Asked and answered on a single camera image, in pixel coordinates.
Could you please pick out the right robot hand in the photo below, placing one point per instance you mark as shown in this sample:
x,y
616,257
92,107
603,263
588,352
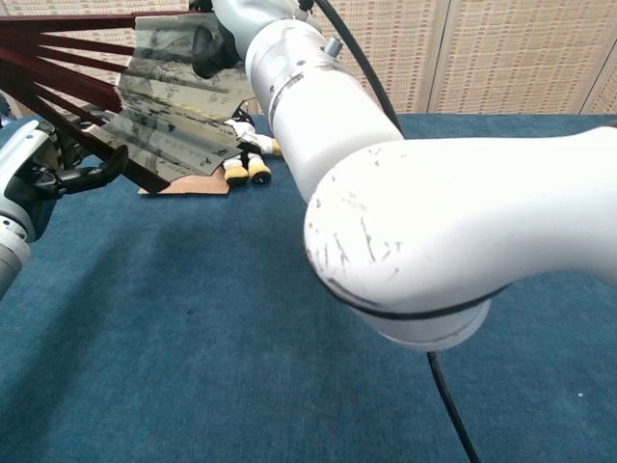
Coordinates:
x,y
212,53

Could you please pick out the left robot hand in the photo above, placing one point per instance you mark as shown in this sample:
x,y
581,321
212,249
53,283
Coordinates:
x,y
29,164

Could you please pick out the red ribbed paper folding fan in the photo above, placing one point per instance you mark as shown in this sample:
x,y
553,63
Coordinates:
x,y
159,120

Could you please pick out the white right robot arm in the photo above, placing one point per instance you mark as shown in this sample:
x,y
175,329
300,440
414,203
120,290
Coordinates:
x,y
434,217

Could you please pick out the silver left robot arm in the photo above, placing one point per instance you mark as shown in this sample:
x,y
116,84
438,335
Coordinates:
x,y
9,260

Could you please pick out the black white yellow plush toy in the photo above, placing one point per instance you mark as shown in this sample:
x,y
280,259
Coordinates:
x,y
248,166

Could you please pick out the flat brown paper bag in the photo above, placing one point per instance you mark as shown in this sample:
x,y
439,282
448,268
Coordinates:
x,y
202,187

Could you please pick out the blue table cloth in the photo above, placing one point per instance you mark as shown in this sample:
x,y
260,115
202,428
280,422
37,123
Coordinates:
x,y
169,313

